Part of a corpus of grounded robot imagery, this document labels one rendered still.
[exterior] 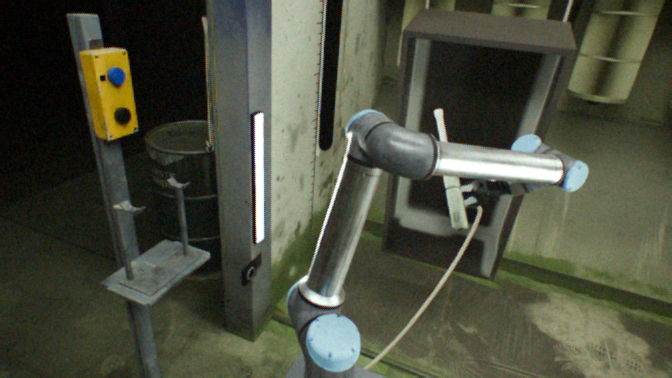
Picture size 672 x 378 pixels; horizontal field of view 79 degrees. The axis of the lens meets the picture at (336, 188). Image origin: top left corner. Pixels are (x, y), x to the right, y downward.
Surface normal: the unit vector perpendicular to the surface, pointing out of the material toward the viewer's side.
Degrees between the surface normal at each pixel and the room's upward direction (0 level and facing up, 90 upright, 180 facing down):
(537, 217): 57
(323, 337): 5
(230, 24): 90
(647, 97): 90
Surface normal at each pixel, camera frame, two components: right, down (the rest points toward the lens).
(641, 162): -0.29, -0.16
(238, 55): -0.39, 0.39
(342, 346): 0.10, -0.85
